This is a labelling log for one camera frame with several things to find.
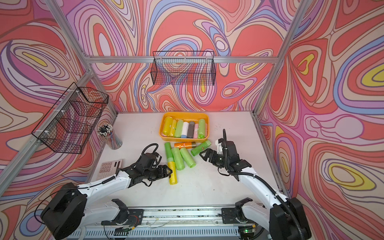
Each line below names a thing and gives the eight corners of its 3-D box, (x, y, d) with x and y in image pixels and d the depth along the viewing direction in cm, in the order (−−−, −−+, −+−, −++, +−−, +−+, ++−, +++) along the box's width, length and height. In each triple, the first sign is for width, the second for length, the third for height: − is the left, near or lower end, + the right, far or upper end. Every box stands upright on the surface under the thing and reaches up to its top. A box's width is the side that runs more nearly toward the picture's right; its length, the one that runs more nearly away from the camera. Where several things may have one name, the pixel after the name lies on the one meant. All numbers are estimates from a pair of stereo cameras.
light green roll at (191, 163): (190, 169, 90) (190, 167, 88) (179, 150, 99) (179, 148, 97) (195, 166, 92) (195, 164, 89) (184, 148, 100) (184, 146, 98)
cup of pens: (108, 150, 101) (94, 133, 87) (112, 140, 106) (100, 123, 92) (120, 150, 101) (108, 133, 87) (123, 140, 106) (113, 123, 92)
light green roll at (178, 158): (177, 171, 89) (176, 169, 87) (170, 150, 98) (170, 148, 96) (185, 168, 90) (185, 166, 88) (178, 148, 100) (178, 146, 97)
